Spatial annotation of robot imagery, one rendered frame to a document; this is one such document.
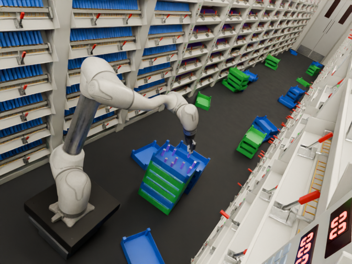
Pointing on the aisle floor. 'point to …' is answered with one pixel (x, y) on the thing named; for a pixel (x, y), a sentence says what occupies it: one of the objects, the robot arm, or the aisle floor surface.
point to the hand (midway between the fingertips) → (189, 149)
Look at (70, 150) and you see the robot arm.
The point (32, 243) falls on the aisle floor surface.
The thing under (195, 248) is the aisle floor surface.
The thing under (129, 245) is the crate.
